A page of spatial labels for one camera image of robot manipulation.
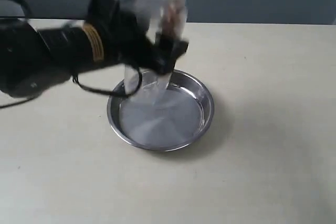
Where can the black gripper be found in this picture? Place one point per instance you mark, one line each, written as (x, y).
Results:
(125, 42)

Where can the clear plastic shaker bottle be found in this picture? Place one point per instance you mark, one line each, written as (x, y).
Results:
(154, 16)

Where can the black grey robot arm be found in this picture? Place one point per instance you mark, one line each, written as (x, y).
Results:
(34, 60)

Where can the round stainless steel tray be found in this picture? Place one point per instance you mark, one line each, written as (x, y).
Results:
(180, 118)

